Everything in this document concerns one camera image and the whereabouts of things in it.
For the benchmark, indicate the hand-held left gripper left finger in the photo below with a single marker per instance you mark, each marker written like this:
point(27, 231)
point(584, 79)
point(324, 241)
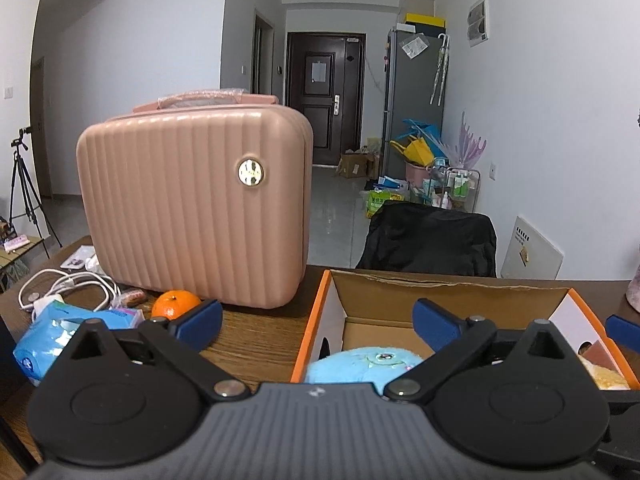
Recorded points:
point(200, 324)

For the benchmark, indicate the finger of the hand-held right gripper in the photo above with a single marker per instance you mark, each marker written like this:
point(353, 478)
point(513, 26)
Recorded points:
point(625, 425)
point(625, 332)

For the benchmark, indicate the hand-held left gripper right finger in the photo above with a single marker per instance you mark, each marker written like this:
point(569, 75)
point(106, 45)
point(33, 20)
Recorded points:
point(434, 325)

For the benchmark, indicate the pink layered sponge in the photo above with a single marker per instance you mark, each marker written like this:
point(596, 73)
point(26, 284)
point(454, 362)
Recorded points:
point(600, 352)

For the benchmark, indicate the yellow plush paw toy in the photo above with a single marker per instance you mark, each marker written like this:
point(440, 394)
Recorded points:
point(607, 377)

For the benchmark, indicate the orange cardboard box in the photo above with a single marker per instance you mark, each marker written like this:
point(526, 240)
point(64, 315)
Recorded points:
point(380, 300)

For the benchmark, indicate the round light blue plush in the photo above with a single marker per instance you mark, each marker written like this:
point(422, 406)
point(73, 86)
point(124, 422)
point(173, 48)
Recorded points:
point(350, 365)

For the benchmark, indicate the orange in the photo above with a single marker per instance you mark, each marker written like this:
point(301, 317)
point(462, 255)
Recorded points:
point(172, 305)

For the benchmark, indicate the mottled pink vase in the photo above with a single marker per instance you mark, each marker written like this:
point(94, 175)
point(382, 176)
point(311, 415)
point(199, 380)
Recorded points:
point(632, 292)

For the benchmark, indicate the small pink wrapped item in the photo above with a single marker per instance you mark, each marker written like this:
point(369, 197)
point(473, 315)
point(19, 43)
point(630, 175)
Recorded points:
point(130, 297)

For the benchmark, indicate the black covered chair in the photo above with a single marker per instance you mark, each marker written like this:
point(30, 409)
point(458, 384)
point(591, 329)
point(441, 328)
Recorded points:
point(430, 240)

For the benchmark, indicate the pink ribbed suitcase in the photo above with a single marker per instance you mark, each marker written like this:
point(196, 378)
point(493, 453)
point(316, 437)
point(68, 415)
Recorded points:
point(190, 200)

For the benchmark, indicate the white leaning board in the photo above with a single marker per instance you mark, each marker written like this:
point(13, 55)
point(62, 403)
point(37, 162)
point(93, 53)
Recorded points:
point(532, 247)

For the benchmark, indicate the green printed bag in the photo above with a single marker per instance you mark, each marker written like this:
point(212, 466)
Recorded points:
point(385, 202)

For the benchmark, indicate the small printed card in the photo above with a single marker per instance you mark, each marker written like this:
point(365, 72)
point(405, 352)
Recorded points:
point(77, 258)

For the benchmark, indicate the cart with bottles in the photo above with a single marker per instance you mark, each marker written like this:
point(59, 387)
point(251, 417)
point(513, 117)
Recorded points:
point(455, 187)

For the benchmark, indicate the large blue tissue pack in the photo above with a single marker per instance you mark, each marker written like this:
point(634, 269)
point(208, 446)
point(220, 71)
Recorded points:
point(50, 340)

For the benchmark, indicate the pink bin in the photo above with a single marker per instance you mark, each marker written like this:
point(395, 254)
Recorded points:
point(417, 174)

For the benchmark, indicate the blue and yellow bags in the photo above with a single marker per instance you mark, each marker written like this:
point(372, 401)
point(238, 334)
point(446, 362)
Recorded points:
point(417, 147)

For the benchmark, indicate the brown carton on floor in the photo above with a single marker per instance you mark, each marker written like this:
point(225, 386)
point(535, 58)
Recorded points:
point(355, 165)

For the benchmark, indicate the slatted folding table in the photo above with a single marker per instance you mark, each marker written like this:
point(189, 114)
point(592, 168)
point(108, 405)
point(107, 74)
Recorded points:
point(20, 255)

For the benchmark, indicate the black tripod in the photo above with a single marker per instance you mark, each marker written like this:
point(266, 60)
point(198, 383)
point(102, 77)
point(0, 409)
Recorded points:
point(22, 185)

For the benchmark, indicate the grey refrigerator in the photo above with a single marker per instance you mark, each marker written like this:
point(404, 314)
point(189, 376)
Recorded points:
point(410, 100)

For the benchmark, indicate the dark brown door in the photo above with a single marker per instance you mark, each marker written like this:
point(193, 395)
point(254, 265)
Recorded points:
point(325, 100)

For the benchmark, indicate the clear folded umbrella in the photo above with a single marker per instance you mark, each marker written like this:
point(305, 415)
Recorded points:
point(440, 70)

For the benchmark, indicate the yellow box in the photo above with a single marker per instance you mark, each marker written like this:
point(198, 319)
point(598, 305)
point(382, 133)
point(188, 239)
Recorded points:
point(425, 21)

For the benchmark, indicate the purple feather wall decor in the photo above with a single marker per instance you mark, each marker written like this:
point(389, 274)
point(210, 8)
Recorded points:
point(472, 145)

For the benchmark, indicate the white light switch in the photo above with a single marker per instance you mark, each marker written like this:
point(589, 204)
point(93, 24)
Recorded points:
point(9, 92)

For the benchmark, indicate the white wall panel box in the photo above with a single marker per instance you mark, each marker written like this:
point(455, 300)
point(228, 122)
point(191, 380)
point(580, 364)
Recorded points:
point(478, 20)

